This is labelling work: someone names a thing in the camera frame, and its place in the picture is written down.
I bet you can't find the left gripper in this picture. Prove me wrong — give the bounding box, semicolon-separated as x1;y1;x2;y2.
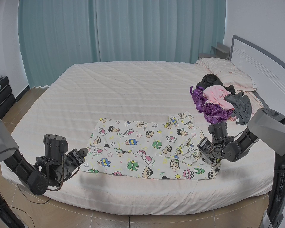
63;147;89;170

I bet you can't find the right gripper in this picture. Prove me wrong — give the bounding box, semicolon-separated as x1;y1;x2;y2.
197;137;215;166

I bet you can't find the white printed pyjama top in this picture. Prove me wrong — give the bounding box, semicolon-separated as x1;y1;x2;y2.
81;113;222;180

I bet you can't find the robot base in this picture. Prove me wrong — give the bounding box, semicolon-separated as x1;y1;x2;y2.
263;209;272;228

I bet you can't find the bed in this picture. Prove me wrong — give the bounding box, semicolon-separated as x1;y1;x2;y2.
0;34;285;216

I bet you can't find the purple satin garment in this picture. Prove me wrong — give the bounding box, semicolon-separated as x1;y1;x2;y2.
190;86;233;125

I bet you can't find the pink garment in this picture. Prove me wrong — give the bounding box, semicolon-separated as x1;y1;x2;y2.
203;86;237;122

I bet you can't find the dark grey garment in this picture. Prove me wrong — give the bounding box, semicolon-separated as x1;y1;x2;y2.
224;92;252;125

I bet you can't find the black garment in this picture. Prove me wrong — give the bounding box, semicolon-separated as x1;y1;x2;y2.
196;74;236;94

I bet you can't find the pale pink pillow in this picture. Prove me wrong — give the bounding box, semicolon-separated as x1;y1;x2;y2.
195;57;257;91

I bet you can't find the black chest of drawers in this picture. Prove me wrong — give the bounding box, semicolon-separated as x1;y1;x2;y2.
0;76;16;121

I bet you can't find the grey bedside table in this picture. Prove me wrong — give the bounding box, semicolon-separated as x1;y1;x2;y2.
199;42;230;60

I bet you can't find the blue-green curtain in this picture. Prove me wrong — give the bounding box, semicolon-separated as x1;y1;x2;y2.
18;0;227;87

